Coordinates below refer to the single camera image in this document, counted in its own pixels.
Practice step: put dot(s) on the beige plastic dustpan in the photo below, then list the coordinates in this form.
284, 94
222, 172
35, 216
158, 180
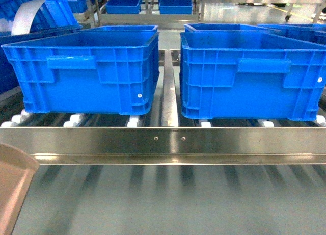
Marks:
17, 171

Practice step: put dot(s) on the blue crate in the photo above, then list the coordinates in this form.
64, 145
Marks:
105, 72
210, 27
314, 33
145, 28
250, 75

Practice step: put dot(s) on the steel roller shelf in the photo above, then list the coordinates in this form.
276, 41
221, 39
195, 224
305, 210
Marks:
162, 136

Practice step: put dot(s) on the blue crate left front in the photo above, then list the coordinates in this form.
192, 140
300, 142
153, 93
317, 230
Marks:
105, 72

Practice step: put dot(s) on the blue crate far right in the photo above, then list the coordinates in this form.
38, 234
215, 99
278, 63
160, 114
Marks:
314, 33

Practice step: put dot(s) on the blue crate right front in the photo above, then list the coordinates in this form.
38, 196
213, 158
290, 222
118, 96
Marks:
250, 75

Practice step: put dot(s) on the blue crate rear right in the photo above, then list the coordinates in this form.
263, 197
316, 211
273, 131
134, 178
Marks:
210, 27

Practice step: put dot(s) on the blue crate rear left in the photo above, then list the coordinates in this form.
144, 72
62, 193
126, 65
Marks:
145, 28

